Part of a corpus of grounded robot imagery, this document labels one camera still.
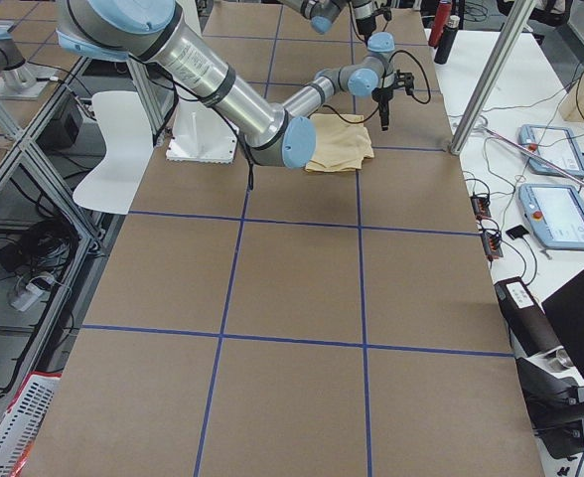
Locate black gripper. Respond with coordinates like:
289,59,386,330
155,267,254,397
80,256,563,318
373,86,393,131
356,17,375,35

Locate beige long sleeve shirt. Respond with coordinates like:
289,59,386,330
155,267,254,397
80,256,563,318
305,113,374,173

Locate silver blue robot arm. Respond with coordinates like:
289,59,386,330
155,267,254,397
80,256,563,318
280,0,376,38
57,1,395,169

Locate red water bottle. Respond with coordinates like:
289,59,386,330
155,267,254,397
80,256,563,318
428,0,453,48

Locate black water bottle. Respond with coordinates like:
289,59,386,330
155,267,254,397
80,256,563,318
434,15,460,65

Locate upper small circuit board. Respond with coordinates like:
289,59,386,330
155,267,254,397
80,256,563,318
470,195,492,220

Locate small circuit board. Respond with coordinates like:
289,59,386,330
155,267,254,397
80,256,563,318
480,230,504,261
470,195,492,220

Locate pink reaching stick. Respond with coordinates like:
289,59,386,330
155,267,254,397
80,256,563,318
474,115,584,194

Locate lower small circuit board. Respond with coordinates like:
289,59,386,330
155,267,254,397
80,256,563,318
480,230,504,261

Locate upper blue teach pendant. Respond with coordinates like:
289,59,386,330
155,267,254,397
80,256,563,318
518,124,584,178

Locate blue teach pendant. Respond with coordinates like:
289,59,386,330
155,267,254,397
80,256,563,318
518,124,584,178
517,184,584,250

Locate lower blue teach pendant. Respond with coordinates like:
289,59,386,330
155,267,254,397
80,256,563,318
517,184,584,250

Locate white plastic chair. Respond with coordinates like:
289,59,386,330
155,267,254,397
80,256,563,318
73,90,154,215

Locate black desk device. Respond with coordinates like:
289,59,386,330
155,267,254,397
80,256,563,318
494,277,584,459

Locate white red plastic basket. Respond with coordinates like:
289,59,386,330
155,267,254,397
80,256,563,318
0,372,62,476

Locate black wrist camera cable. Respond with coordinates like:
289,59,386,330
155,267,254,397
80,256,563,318
321,48,433,125

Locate aluminium frame post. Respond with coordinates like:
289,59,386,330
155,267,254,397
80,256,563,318
449,0,535,156

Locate white pedestal column base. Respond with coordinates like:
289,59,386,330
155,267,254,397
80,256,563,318
166,86,236,164

